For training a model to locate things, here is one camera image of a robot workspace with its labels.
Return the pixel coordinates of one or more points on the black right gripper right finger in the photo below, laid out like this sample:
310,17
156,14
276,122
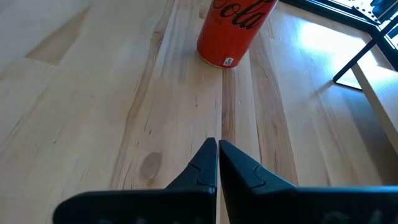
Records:
264,202

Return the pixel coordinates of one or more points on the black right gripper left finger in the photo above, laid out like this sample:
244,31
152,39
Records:
186,202

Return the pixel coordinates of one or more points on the red cola can black script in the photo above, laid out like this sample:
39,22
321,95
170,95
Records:
230,31

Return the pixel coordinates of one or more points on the black aluminium table frame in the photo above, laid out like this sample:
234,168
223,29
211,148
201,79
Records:
326,11

